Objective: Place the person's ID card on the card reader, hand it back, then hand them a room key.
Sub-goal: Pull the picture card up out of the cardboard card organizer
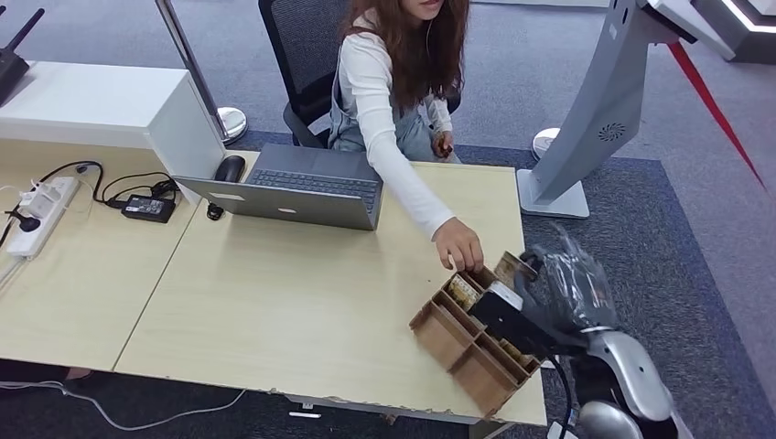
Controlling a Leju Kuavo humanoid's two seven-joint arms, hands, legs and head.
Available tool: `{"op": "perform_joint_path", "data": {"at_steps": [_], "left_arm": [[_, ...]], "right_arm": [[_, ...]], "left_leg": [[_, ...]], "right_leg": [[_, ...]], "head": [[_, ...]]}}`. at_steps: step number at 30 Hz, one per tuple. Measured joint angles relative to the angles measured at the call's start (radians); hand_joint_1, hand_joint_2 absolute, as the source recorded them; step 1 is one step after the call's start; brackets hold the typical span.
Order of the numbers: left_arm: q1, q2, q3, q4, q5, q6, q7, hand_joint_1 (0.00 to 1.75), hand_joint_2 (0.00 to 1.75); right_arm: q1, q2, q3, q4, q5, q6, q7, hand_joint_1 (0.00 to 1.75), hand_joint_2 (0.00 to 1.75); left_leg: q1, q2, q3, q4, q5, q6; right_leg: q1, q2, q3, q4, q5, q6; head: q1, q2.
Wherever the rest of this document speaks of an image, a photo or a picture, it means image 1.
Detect person's left hand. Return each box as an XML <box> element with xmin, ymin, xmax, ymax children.
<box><xmin>431</xmin><ymin>130</ymin><xmax>456</xmax><ymax>161</ymax></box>

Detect person's right hand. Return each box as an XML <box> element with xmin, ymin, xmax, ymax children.
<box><xmin>432</xmin><ymin>218</ymin><xmax>485</xmax><ymax>273</ymax></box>

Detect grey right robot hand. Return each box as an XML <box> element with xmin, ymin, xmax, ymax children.
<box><xmin>515</xmin><ymin>222</ymin><xmax>620</xmax><ymax>336</ymax></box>

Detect brown wooden card organizer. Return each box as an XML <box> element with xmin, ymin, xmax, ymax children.
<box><xmin>409</xmin><ymin>265</ymin><xmax>543</xmax><ymax>421</ymax></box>

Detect person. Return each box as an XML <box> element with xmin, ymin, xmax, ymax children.
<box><xmin>327</xmin><ymin>0</ymin><xmax>485</xmax><ymax>273</ymax></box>

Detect clear plastic film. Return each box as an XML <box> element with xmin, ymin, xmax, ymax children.
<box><xmin>525</xmin><ymin>220</ymin><xmax>619</xmax><ymax>333</ymax></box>

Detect round chrome stanchion base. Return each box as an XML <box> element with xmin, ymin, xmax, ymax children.
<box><xmin>532</xmin><ymin>127</ymin><xmax>562</xmax><ymax>162</ymax></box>

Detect grey laptop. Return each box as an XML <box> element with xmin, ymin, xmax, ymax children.
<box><xmin>174</xmin><ymin>143</ymin><xmax>385</xmax><ymax>232</ymax></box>

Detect grey kiosk stand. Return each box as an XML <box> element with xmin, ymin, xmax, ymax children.
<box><xmin>516</xmin><ymin>0</ymin><xmax>736</xmax><ymax>220</ymax></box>

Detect black office chair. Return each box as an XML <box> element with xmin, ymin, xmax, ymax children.
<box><xmin>258</xmin><ymin>0</ymin><xmax>463</xmax><ymax>150</ymax></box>

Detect black computer mouse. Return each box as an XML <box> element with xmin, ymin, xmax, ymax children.
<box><xmin>213</xmin><ymin>155</ymin><xmax>247</xmax><ymax>184</ymax></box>

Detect red barrier belt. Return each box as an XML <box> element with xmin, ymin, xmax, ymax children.
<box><xmin>666</xmin><ymin>42</ymin><xmax>768</xmax><ymax>190</ymax></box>

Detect black power adapter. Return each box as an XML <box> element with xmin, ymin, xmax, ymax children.
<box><xmin>121</xmin><ymin>193</ymin><xmax>177</xmax><ymax>224</ymax></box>

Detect dark platform with light strip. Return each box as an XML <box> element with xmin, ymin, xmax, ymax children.
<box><xmin>691</xmin><ymin>0</ymin><xmax>776</xmax><ymax>65</ymax></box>

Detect white desk cabinet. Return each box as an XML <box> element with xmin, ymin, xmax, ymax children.
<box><xmin>0</xmin><ymin>60</ymin><xmax>227</xmax><ymax>206</ymax></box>

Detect white charger block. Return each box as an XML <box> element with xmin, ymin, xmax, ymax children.
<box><xmin>19</xmin><ymin>182</ymin><xmax>63</xmax><ymax>218</ymax></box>

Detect white power strip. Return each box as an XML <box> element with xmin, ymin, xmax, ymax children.
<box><xmin>5</xmin><ymin>177</ymin><xmax>81</xmax><ymax>261</ymax></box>

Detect black router with antenna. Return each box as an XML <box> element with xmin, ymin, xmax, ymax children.
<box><xmin>0</xmin><ymin>5</ymin><xmax>47</xmax><ymax>105</ymax></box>

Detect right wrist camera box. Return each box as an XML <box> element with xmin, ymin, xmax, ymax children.
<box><xmin>467</xmin><ymin>281</ymin><xmax>585</xmax><ymax>359</ymax></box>

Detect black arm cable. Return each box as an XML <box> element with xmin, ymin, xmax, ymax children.
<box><xmin>545</xmin><ymin>354</ymin><xmax>576</xmax><ymax>439</ymax></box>

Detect grey desk frame rail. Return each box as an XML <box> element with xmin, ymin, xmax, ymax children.
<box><xmin>283</xmin><ymin>394</ymin><xmax>516</xmax><ymax>439</ymax></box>

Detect chrome stanchion post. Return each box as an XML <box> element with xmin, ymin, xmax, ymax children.
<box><xmin>154</xmin><ymin>0</ymin><xmax>250</xmax><ymax>145</ymax></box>

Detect black power cable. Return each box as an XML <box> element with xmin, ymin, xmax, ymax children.
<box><xmin>37</xmin><ymin>160</ymin><xmax>180</xmax><ymax>209</ymax></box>

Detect white floor cable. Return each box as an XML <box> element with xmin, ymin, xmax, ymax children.
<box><xmin>0</xmin><ymin>380</ymin><xmax>247</xmax><ymax>433</ymax></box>

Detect black wall plug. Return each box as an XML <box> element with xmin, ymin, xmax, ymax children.
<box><xmin>5</xmin><ymin>208</ymin><xmax>42</xmax><ymax>233</ymax></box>

